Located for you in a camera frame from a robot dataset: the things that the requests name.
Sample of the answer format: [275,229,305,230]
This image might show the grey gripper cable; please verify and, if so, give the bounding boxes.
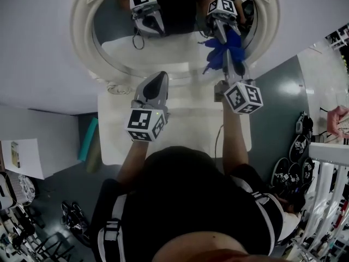
[214,124,225,160]

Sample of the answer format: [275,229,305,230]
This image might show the person's black t-shirt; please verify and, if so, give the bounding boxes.
[89,146,284,262]

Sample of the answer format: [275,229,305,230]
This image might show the white device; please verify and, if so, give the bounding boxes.
[0,172,15,210]

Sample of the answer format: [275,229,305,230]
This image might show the blue cloth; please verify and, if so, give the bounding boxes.
[201,44,246,75]

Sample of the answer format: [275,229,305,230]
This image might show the white railing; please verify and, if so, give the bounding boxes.
[291,142,349,262]

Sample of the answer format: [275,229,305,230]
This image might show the round patterned cushion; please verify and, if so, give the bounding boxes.
[17,173,36,203]

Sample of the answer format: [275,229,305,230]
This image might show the oval white-framed mirror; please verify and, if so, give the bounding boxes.
[70,0,281,95]

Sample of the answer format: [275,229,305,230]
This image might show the pink bag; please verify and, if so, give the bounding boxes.
[327,105,349,139]

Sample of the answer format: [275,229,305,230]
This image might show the grey spare gripper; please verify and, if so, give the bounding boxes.
[296,111,313,135]

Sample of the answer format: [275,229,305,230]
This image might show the person's right forearm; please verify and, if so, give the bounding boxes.
[222,109,249,177]

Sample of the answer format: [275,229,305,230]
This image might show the person's left forearm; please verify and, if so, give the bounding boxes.
[116,139,150,188]

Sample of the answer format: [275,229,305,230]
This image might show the grey black harness straps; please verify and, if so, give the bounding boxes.
[97,178,284,262]

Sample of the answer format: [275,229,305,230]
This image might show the white carved dressing table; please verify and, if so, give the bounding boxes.
[97,72,252,166]

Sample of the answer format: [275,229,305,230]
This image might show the teal rolled mat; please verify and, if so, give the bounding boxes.
[77,117,99,162]

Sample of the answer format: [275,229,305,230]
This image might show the person's face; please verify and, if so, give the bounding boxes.
[152,230,254,262]

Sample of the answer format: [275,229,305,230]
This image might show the white cardboard box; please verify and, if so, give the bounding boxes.
[0,138,47,180]

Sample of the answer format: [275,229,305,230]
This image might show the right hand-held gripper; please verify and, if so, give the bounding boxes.
[214,50,264,115]

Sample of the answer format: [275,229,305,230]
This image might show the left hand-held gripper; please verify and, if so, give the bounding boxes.
[125,71,171,142]

